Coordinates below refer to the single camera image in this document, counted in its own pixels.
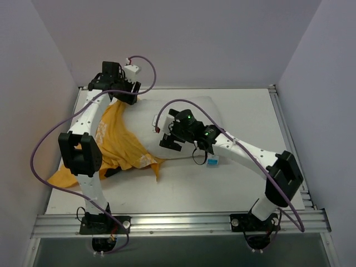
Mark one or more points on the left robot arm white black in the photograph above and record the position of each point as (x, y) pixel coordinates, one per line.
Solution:
(80, 152)

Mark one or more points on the yellow Mickey Mouse pillowcase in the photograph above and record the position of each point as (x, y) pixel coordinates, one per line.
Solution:
(121, 148)

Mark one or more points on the blue white pillow label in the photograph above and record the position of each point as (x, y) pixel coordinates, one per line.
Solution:
(212, 161)

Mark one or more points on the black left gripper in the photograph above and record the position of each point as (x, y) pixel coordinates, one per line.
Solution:
(129, 94)

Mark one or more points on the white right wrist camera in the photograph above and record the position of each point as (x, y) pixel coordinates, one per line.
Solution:
(161, 122)

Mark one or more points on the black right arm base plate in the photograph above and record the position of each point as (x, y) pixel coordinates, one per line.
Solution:
(247, 222)

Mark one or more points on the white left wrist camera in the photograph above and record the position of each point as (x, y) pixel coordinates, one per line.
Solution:
(131, 71)

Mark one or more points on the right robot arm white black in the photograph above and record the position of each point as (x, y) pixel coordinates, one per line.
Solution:
(281, 171)

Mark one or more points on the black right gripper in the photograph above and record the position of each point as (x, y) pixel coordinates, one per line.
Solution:
(171, 140)

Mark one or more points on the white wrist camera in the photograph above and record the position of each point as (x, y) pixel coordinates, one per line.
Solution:
(161, 122)
(131, 71)

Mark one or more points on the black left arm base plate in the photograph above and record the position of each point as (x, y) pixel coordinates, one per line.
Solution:
(111, 224)

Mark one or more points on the white pillow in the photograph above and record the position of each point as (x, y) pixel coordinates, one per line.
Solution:
(138, 120)

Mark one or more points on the aluminium back frame rail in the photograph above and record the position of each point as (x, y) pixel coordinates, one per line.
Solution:
(222, 86)

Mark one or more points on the aluminium front frame rail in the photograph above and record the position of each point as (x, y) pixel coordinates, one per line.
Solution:
(176, 224)

